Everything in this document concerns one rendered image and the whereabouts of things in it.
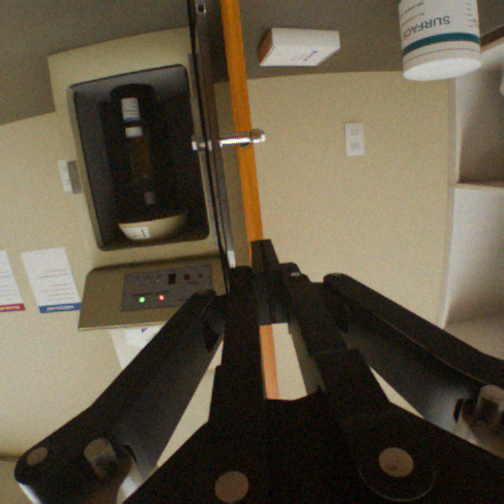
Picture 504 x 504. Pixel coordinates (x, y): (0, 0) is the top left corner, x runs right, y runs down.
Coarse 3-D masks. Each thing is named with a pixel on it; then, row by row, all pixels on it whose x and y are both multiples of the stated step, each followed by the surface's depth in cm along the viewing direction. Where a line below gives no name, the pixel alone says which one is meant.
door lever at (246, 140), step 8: (224, 136) 30; (232, 136) 30; (240, 136) 31; (248, 136) 31; (256, 136) 31; (264, 136) 31; (224, 144) 31; (240, 144) 37; (248, 144) 33; (256, 144) 33
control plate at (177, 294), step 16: (144, 272) 60; (160, 272) 60; (176, 272) 59; (192, 272) 59; (208, 272) 59; (128, 288) 58; (144, 288) 58; (160, 288) 58; (176, 288) 58; (192, 288) 58; (208, 288) 57; (128, 304) 57; (144, 304) 56; (160, 304) 56; (176, 304) 56
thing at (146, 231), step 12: (144, 216) 76; (156, 216) 78; (168, 216) 78; (180, 216) 66; (132, 228) 63; (144, 228) 62; (156, 228) 63; (168, 228) 65; (180, 228) 69; (132, 240) 66; (144, 240) 65; (156, 240) 65
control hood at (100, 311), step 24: (168, 264) 61; (192, 264) 60; (216, 264) 60; (96, 288) 59; (120, 288) 58; (216, 288) 57; (96, 312) 56; (120, 312) 56; (144, 312) 56; (168, 312) 55
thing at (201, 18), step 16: (192, 0) 28; (192, 16) 34; (208, 48) 24; (208, 64) 25; (208, 80) 25; (208, 96) 25; (208, 112) 26; (208, 128) 31; (224, 176) 28; (224, 192) 28; (224, 208) 29; (224, 224) 29; (224, 256) 40
